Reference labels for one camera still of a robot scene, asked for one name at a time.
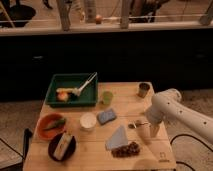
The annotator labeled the green plastic tray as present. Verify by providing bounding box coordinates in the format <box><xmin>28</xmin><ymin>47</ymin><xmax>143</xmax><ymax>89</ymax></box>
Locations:
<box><xmin>45</xmin><ymin>73</ymin><xmax>98</xmax><ymax>108</ymax></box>

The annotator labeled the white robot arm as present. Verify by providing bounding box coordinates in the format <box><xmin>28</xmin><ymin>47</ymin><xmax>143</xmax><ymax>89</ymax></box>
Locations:
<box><xmin>145</xmin><ymin>88</ymin><xmax>213</xmax><ymax>144</ymax></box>

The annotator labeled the bunch of dark grapes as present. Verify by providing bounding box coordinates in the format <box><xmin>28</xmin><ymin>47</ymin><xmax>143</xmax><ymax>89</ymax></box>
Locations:
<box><xmin>111</xmin><ymin>142</ymin><xmax>140</xmax><ymax>157</ymax></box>

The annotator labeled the yellow banana toy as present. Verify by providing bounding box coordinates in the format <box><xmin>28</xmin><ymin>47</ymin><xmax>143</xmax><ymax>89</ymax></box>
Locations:
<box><xmin>56</xmin><ymin>88</ymin><xmax>74</xmax><ymax>93</ymax></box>

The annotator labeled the blue folded cloth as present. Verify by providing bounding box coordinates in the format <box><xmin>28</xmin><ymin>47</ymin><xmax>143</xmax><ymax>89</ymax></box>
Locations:
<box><xmin>105</xmin><ymin>125</ymin><xmax>128</xmax><ymax>150</ymax></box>

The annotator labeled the orange bowl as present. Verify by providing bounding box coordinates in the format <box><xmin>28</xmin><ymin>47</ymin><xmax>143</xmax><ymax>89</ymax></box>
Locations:
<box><xmin>37</xmin><ymin>113</ymin><xmax>66</xmax><ymax>140</ymax></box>

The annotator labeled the blue sponge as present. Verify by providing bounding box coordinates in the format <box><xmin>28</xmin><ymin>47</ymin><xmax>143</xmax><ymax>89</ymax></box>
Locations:
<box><xmin>97</xmin><ymin>109</ymin><xmax>117</xmax><ymax>125</ymax></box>

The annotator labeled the green vegetable in bowl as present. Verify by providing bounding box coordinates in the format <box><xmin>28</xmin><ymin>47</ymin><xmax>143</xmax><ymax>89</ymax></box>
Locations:
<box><xmin>43</xmin><ymin>118</ymin><xmax>66</xmax><ymax>131</ymax></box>

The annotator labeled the dark metal cup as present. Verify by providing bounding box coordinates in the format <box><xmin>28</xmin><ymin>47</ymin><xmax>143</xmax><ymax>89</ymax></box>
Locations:
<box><xmin>138</xmin><ymin>82</ymin><xmax>150</xmax><ymax>98</ymax></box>

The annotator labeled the small green cup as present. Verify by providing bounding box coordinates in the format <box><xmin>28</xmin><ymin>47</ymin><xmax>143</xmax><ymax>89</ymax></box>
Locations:
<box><xmin>102</xmin><ymin>91</ymin><xmax>113</xmax><ymax>105</ymax></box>

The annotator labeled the orange fruit in tray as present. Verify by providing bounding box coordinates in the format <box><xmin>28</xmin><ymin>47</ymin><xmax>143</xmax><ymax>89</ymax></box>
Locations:
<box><xmin>57</xmin><ymin>92</ymin><xmax>69</xmax><ymax>102</ymax></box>

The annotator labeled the orange ball on shelf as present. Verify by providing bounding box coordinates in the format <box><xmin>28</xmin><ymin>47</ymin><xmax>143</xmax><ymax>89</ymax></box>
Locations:
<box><xmin>95</xmin><ymin>15</ymin><xmax>102</xmax><ymax>24</ymax></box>

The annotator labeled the white sandwich box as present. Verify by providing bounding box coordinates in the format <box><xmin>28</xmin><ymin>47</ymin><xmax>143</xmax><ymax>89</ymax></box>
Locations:
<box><xmin>53</xmin><ymin>132</ymin><xmax>73</xmax><ymax>160</ymax></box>

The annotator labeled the black cable on floor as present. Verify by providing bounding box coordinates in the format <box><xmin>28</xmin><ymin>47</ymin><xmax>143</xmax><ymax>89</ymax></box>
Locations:
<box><xmin>169</xmin><ymin>133</ymin><xmax>213</xmax><ymax>171</ymax></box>

